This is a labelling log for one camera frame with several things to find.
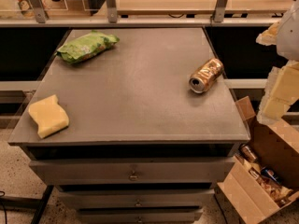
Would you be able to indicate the grey drawer cabinet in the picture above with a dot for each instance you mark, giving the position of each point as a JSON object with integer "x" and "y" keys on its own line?
{"x": 131, "y": 109}

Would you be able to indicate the metal rail bracket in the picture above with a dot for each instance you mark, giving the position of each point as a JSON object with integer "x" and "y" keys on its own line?
{"x": 38, "y": 8}
{"x": 112, "y": 13}
{"x": 219, "y": 10}

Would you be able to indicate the right metal rail bracket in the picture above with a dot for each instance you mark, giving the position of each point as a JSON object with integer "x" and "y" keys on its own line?
{"x": 219, "y": 10}

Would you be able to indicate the green chip bag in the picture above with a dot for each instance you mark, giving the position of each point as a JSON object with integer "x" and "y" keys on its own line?
{"x": 86, "y": 47}

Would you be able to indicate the cardboard box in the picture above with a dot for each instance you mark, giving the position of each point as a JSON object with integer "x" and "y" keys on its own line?
{"x": 277, "y": 147}

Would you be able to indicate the brown can in box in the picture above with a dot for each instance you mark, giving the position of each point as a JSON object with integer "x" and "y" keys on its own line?
{"x": 248, "y": 153}

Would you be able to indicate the top drawer knob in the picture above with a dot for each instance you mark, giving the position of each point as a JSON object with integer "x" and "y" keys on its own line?
{"x": 133, "y": 176}

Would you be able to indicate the yellow sponge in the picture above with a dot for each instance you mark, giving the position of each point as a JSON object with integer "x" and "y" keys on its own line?
{"x": 49, "y": 116}

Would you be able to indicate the snack packet in box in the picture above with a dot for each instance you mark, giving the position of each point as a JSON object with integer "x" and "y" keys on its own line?
{"x": 278, "y": 193}

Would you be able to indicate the middle drawer knob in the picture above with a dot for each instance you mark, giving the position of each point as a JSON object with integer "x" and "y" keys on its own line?
{"x": 138, "y": 203}

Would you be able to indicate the blue can in box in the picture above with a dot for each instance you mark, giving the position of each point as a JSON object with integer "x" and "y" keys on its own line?
{"x": 269, "y": 173}

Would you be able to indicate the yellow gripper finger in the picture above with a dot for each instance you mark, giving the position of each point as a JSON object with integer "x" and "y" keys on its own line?
{"x": 269, "y": 36}
{"x": 280, "y": 93}

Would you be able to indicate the middle metal rail bracket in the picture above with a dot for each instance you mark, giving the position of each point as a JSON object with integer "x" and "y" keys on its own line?
{"x": 112, "y": 13}

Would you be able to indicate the drawer knob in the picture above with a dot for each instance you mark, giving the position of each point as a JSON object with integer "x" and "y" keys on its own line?
{"x": 139, "y": 220}
{"x": 133, "y": 176}
{"x": 138, "y": 203}

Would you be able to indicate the bottom drawer knob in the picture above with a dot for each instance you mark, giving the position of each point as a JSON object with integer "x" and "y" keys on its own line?
{"x": 139, "y": 220}

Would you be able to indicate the left metal rail bracket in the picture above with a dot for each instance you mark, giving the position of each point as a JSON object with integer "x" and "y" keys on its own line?
{"x": 38, "y": 8}

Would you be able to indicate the orange soda can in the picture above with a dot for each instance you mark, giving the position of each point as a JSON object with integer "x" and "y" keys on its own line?
{"x": 202, "y": 79}

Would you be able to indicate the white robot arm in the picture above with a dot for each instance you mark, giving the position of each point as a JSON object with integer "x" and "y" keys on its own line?
{"x": 288, "y": 34}

